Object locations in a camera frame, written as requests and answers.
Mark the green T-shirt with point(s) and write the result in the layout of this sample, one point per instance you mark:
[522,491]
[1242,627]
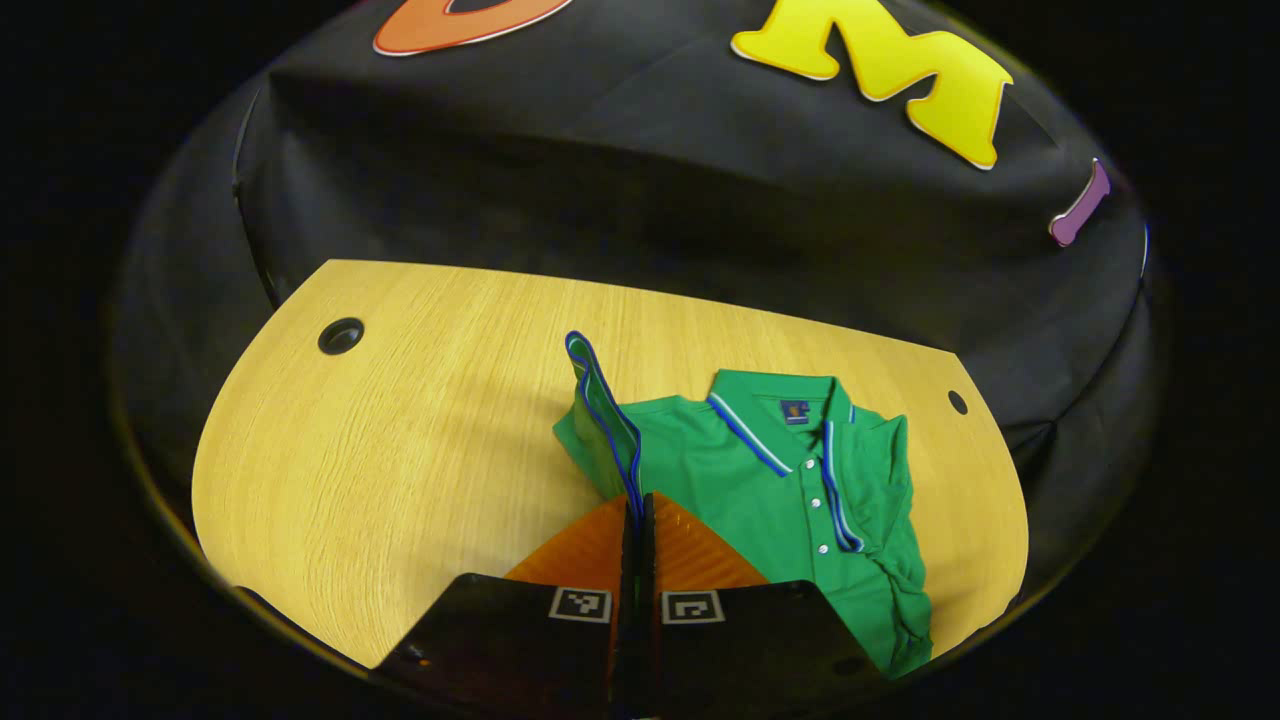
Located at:
[740,480]

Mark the black backdrop cloth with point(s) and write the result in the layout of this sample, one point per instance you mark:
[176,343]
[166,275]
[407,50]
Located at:
[600,170]

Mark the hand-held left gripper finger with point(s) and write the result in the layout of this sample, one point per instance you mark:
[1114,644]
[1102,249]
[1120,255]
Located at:
[648,560]
[630,560]

